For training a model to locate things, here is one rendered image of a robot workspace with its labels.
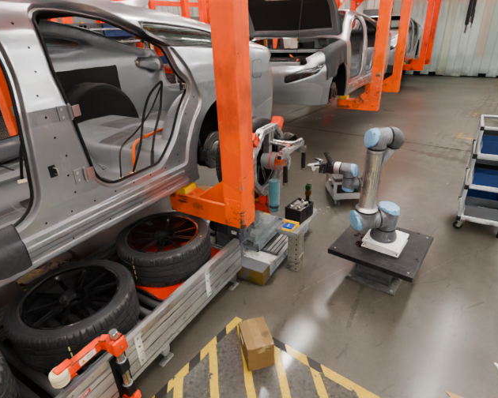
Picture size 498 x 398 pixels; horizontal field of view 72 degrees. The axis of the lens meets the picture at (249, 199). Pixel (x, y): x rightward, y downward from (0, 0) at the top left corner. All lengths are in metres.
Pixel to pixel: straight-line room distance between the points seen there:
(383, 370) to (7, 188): 2.61
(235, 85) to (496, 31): 13.48
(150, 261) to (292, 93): 3.59
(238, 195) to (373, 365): 1.31
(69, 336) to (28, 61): 1.29
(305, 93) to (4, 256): 4.27
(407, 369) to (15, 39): 2.61
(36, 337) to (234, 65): 1.72
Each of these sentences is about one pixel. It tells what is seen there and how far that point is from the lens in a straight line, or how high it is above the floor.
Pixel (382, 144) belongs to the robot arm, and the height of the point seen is 1.12.
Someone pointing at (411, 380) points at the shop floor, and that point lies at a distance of 2.34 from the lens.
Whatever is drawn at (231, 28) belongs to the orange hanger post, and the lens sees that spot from 2.07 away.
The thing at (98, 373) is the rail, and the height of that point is 0.36.
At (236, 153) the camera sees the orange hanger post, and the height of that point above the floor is 1.08.
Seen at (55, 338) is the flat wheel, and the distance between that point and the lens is 1.98.
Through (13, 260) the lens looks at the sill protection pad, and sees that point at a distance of 1.95.
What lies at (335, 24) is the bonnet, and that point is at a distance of 5.91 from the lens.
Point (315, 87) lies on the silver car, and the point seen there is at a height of 1.02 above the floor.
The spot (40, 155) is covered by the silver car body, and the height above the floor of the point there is 1.28.
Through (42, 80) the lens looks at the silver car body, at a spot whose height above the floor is 1.61.
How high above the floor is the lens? 1.78
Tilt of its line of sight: 26 degrees down
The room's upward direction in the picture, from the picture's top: 2 degrees counter-clockwise
